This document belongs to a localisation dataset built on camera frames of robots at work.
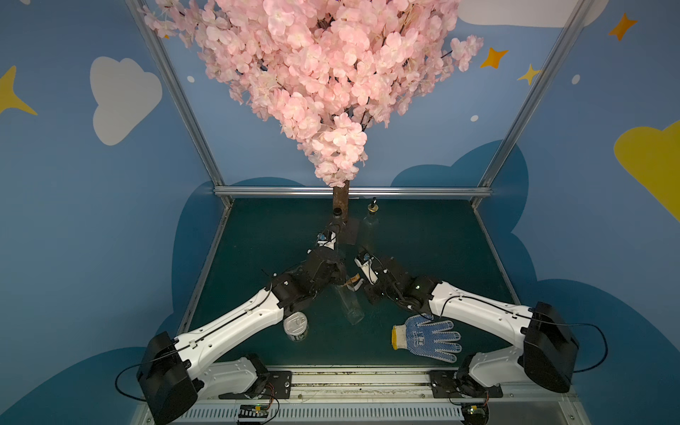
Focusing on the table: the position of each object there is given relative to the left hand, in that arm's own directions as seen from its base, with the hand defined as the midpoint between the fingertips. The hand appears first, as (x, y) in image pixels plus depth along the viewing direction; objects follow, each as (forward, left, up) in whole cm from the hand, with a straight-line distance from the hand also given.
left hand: (344, 257), depth 77 cm
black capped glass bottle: (+14, +2, -2) cm, 14 cm away
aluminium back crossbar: (+44, -4, -15) cm, 47 cm away
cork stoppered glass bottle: (-8, -2, -14) cm, 16 cm away
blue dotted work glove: (-15, -25, -21) cm, 36 cm away
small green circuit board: (-36, +24, -24) cm, 50 cm away
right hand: (-1, -8, -10) cm, 13 cm away
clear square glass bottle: (+15, -9, -6) cm, 19 cm away
